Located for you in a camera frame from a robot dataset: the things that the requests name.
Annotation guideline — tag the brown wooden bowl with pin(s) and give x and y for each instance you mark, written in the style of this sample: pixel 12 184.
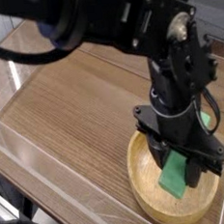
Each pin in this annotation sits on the brown wooden bowl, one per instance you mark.
pixel 155 201

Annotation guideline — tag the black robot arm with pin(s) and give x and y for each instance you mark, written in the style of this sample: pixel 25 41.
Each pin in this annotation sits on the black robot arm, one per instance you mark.
pixel 181 66

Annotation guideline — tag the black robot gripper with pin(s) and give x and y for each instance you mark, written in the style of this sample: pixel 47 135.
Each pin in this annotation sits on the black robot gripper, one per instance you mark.
pixel 185 134

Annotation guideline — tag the green rectangular block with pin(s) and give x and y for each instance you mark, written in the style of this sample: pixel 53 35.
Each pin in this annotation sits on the green rectangular block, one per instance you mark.
pixel 172 176

